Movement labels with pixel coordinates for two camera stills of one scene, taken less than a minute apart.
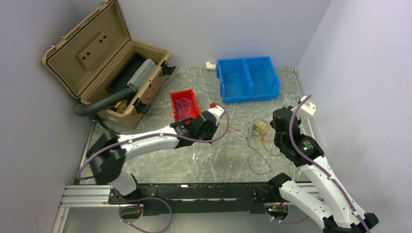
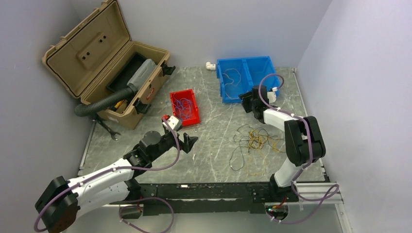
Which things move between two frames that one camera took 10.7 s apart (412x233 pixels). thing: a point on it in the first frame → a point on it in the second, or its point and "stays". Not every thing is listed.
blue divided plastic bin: x=247 y=79 stays
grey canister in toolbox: x=142 y=75 stays
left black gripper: x=213 y=129 → x=184 y=146
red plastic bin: x=184 y=105 stays
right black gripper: x=271 y=124 → x=246 y=98
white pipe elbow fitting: x=209 y=66 stays
